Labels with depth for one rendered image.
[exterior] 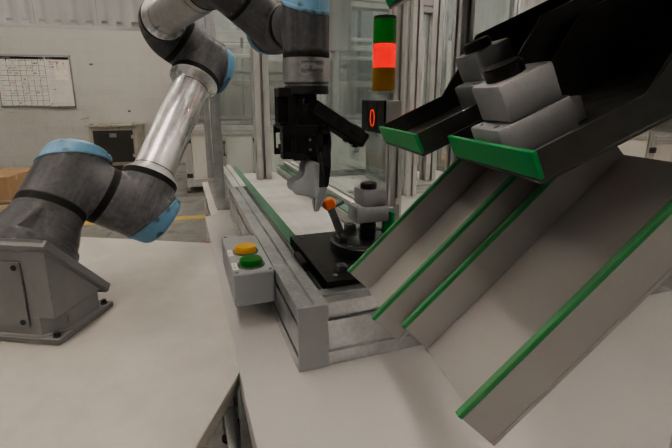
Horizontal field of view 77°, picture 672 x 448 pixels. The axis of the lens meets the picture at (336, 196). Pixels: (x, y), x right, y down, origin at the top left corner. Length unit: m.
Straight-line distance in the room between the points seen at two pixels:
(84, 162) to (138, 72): 8.09
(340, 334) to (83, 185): 0.54
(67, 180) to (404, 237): 0.60
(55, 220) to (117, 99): 8.24
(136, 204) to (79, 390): 0.36
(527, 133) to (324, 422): 0.41
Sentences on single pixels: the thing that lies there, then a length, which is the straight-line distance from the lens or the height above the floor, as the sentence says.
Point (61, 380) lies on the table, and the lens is 0.75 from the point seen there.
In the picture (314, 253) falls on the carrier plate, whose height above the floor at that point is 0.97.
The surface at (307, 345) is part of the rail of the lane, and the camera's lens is 0.64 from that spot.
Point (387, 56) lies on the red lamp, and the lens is 0.96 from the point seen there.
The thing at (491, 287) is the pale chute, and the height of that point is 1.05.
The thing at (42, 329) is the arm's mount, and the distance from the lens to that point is 0.85.
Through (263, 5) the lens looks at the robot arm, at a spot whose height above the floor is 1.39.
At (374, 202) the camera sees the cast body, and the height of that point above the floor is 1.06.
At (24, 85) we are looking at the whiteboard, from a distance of 9.54.
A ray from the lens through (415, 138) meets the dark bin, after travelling 0.42.
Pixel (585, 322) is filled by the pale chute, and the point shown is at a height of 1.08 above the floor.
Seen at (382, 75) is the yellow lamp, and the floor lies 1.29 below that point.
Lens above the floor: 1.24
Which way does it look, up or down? 13 degrees down
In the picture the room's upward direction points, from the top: straight up
